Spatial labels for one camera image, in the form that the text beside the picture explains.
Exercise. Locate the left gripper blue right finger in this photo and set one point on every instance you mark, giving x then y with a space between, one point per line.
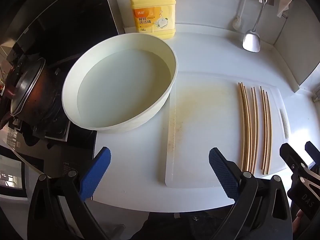
227 172

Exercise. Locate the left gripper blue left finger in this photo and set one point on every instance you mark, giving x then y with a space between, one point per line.
90 181

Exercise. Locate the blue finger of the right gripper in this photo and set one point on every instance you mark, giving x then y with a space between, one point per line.
293 160
313 152

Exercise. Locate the wooden chopstick three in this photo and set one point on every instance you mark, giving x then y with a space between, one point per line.
250 130

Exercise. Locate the wooden chopstick eight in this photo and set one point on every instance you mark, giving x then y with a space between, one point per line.
269 148

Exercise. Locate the wooden chopstick one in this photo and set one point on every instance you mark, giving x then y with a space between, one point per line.
242 128

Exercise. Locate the wooden chopstick two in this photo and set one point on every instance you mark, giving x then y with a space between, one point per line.
245 163

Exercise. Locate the wooden chopstick five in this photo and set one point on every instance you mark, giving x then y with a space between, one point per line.
256 128

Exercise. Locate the wooden chopstick six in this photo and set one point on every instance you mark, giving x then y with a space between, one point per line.
263 129

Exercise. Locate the wooden chopstick seven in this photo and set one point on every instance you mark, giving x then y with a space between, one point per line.
266 131

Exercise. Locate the wooden chopstick four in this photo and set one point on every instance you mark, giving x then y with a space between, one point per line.
253 140

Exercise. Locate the black gas stove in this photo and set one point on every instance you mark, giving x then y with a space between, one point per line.
60 133

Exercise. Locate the white cutting board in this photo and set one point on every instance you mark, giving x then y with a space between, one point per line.
204 113

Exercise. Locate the white round basin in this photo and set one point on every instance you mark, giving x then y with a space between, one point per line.
120 83

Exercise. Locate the dark pot with lid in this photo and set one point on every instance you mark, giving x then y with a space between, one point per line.
36 98

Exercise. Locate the steel spatula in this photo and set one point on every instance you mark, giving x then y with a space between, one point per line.
251 41

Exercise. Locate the yellow dish soap bottle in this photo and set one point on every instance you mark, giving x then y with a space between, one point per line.
155 17

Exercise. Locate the white long-handled brush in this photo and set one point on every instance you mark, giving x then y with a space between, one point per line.
237 21

